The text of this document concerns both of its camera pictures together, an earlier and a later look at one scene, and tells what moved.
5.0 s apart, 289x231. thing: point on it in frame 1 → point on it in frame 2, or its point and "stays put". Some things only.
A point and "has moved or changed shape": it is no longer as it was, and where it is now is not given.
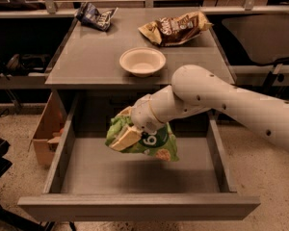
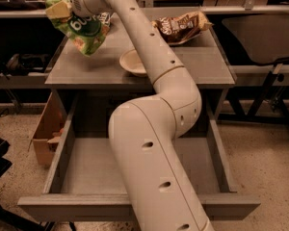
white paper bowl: x=143 y=62 stays put
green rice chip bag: x=159 y=142 has moved or changed shape
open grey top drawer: x=88 y=179 stays put
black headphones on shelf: x=29 y=64 stays put
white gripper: x=143 y=114 → x=76 y=2
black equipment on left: x=1 y=219 stays put
